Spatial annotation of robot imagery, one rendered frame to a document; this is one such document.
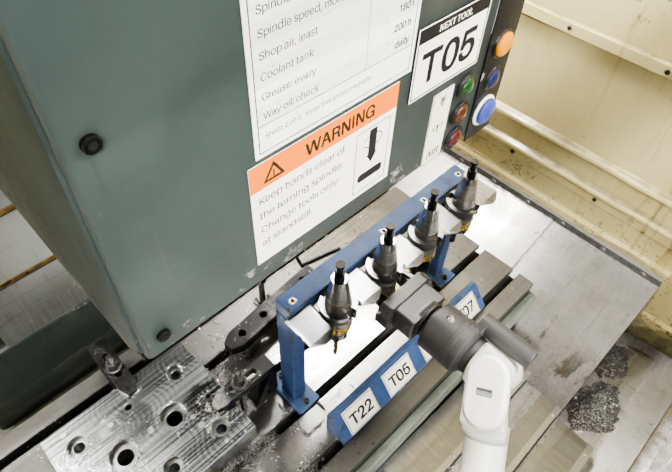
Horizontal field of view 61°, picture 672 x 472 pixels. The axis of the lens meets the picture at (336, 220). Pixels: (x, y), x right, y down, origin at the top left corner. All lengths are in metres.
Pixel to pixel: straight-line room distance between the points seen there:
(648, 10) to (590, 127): 0.30
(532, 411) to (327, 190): 1.09
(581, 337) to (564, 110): 0.56
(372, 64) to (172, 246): 0.19
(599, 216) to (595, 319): 0.26
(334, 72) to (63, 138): 0.19
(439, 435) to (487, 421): 0.45
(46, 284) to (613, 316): 1.31
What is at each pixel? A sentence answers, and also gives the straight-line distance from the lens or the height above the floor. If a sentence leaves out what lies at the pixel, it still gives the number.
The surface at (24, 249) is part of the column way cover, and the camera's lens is 1.22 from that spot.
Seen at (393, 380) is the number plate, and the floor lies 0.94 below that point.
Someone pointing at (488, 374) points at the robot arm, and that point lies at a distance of 0.89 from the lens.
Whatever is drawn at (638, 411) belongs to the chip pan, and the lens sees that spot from 1.65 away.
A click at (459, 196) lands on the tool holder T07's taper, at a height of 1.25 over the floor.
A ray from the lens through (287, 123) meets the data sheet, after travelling 0.39.
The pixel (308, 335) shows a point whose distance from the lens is 0.89.
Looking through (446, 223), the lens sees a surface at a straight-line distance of 1.06.
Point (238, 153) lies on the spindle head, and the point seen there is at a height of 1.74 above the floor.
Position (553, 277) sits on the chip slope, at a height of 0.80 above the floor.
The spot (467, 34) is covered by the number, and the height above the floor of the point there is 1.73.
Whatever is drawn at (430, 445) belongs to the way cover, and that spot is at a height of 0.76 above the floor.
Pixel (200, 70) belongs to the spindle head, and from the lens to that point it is 0.32.
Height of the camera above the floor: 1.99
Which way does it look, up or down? 48 degrees down
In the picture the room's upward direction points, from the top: 3 degrees clockwise
